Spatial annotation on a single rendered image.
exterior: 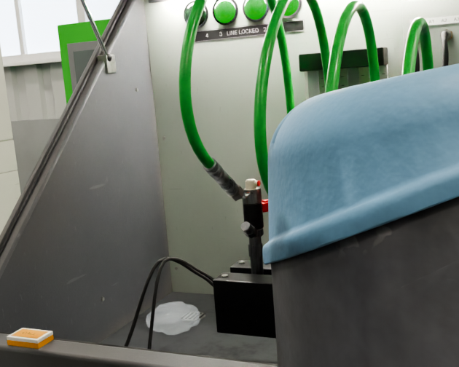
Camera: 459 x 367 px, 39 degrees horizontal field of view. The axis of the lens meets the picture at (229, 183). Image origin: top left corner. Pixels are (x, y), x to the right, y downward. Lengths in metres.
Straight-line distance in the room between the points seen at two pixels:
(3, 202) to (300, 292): 3.83
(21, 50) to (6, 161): 1.99
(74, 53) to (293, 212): 3.84
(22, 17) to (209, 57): 4.66
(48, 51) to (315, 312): 5.60
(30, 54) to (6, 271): 4.84
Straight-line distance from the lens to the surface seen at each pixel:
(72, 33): 3.99
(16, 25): 5.90
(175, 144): 1.29
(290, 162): 0.15
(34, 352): 0.87
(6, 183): 3.98
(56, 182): 1.05
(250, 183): 0.92
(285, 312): 0.17
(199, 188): 1.28
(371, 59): 0.96
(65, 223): 1.07
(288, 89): 1.09
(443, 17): 1.13
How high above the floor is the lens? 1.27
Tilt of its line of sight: 10 degrees down
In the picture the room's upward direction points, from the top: 5 degrees counter-clockwise
